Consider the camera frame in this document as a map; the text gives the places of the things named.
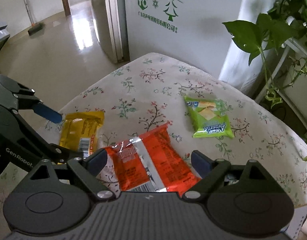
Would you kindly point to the white tree-print panel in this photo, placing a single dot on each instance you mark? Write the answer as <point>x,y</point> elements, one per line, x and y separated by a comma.
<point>193,50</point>

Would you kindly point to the green pothos plant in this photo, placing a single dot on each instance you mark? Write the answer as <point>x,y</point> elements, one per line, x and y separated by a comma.
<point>245,35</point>

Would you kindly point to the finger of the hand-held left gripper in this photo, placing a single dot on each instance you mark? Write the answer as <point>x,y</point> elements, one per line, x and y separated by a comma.
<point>49,113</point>
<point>66,155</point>

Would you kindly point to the gold yellow snack packet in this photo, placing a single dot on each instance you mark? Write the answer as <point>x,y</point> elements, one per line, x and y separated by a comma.
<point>78,127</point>

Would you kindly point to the broom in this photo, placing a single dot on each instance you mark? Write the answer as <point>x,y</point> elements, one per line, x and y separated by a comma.
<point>36,28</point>

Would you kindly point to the green snack packet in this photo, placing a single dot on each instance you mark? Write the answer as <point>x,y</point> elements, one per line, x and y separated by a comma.
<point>208,120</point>

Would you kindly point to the orange red snack packet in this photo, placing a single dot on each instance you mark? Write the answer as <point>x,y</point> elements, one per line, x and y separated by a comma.
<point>168,155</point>

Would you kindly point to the white plant rack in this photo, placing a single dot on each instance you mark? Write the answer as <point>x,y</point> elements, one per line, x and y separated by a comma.
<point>272,76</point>

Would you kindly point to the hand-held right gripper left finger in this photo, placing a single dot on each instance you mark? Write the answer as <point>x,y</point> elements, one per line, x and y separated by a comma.
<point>98,159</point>

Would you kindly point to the grey metal door frame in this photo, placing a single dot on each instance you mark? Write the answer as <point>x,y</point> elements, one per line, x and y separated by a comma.
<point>111,17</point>

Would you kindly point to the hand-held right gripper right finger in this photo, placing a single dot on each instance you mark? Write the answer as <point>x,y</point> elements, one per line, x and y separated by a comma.
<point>199,163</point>

